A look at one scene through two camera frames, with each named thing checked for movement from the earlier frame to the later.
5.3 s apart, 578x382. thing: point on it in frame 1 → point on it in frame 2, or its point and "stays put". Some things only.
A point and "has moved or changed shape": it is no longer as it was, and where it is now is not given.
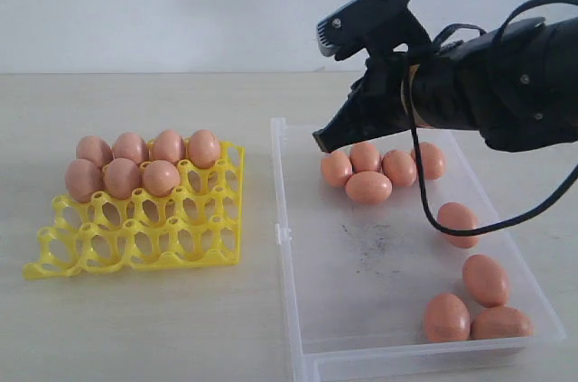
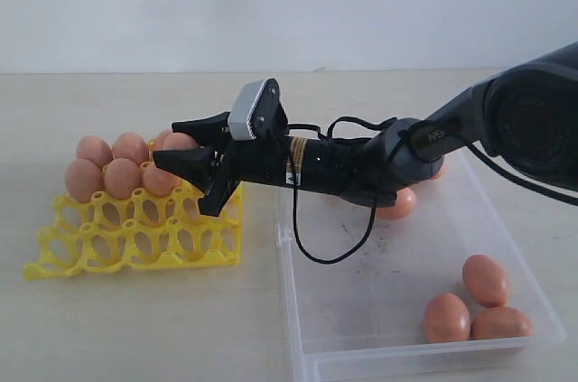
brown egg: [368, 187] has moved or changed shape
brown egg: [485, 280] stays put
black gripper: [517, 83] → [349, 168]
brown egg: [454, 216] → [178, 141]
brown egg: [160, 178] stays put
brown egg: [83, 180] stays put
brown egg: [132, 146] stays put
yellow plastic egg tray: [200, 223] stays put
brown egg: [94, 149] stays put
